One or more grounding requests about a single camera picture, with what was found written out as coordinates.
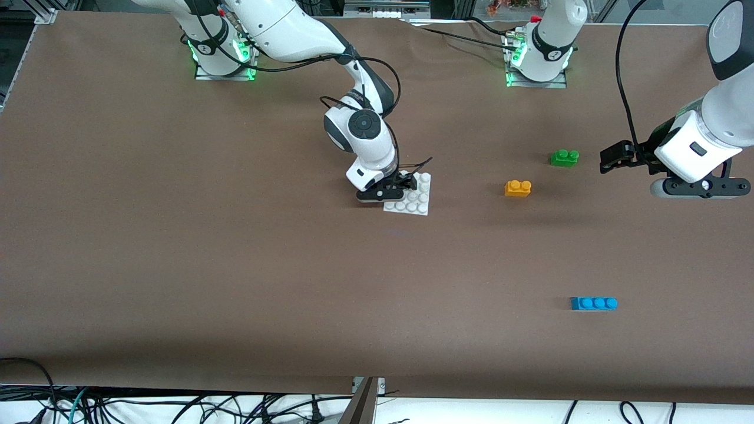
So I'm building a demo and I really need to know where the grey metal box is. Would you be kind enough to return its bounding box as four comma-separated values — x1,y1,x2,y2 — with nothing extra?
343,0,432,19

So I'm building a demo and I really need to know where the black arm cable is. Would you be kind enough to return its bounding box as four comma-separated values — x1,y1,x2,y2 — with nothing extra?
615,0,649,155
188,0,402,118

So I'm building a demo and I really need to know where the dark aluminium profile beam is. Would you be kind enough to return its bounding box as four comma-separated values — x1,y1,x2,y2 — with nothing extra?
339,377,378,424

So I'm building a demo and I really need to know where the white studded base plate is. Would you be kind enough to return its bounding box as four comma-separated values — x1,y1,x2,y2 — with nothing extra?
383,172,431,216

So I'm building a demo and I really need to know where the teal cable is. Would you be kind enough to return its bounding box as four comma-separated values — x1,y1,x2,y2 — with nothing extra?
66,387,90,424

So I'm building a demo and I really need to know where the blue three-stud block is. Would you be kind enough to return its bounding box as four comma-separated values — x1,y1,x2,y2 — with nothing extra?
570,296,619,312

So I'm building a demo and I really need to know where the brown table cover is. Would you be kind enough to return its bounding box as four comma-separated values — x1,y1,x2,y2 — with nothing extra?
0,11,754,407

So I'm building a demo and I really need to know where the orange brown object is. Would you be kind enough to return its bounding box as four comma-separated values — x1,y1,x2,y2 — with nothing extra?
486,0,531,16

